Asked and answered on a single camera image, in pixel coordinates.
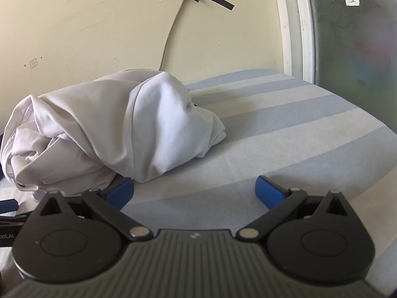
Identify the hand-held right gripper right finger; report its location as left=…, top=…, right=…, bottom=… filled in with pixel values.
left=236, top=175, right=357, bottom=243

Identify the white window frame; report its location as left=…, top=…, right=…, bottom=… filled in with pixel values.
left=273, top=0, right=317, bottom=84

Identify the grey power cable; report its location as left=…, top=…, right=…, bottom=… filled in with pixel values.
left=159, top=0, right=187, bottom=71

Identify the frosted window glass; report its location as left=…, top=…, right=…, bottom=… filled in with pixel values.
left=307, top=0, right=397, bottom=117

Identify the blue striped bed sheet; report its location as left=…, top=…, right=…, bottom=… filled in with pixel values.
left=0, top=68, right=397, bottom=298

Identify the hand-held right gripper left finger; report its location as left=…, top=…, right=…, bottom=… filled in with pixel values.
left=27, top=177, right=154, bottom=243

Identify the white shirt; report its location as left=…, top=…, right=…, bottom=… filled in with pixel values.
left=0, top=68, right=227, bottom=193

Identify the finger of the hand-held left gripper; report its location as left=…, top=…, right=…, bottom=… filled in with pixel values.
left=0, top=199, right=35, bottom=226

